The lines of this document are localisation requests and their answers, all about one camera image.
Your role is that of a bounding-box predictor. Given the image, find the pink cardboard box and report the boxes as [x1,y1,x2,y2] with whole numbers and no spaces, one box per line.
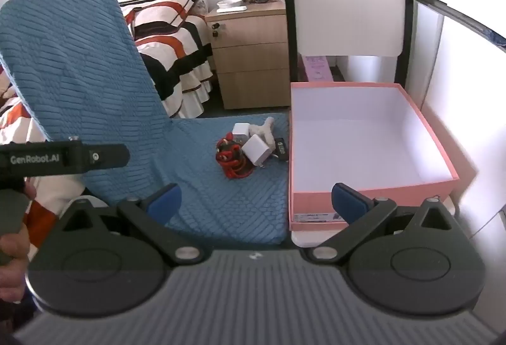
[288,82,460,232]

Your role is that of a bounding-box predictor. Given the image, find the wooden nightstand with drawers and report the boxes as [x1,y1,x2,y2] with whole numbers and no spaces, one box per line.
[204,0,292,110]

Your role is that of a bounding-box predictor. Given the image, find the large white charger plug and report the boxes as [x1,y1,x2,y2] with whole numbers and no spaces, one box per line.
[241,134,276,168]

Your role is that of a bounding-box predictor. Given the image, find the black curved metal rail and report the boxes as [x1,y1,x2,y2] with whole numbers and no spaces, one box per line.
[413,0,506,53]

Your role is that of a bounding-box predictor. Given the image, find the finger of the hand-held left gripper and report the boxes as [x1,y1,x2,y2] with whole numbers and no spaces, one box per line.
[81,144,131,172]

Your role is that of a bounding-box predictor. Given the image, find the white chair with black frame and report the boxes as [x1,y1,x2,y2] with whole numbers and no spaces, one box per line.
[279,0,459,248]

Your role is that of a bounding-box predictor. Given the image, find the white glossy cabinet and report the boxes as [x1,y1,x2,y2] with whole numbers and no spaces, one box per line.
[411,0,506,251]

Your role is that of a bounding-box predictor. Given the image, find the small white charger plug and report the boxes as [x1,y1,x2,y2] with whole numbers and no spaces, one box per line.
[232,122,254,141]

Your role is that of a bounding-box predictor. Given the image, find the striped bed blanket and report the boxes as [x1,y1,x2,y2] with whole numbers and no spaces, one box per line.
[0,0,217,235]

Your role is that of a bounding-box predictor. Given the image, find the white plush toy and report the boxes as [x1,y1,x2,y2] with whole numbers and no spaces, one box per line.
[247,116,278,145]

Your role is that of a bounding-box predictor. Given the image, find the person's left hand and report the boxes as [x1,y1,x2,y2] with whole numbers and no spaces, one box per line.
[0,180,37,304]

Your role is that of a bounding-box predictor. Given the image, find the blue textured chair cover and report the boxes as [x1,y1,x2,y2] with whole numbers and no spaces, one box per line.
[0,0,292,248]

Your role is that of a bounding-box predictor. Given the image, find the pink carton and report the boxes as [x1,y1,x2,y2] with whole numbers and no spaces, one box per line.
[302,54,337,84]

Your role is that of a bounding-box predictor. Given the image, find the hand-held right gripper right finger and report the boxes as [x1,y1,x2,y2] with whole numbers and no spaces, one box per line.
[300,183,455,267]

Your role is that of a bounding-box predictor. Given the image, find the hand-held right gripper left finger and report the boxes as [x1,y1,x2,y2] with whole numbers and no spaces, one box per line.
[59,184,204,267]

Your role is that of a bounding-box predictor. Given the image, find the black key fob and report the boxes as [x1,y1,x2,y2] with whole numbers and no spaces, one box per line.
[272,137,289,163]

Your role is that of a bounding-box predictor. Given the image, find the red and black toy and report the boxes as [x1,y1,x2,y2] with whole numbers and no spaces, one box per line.
[214,133,258,180]

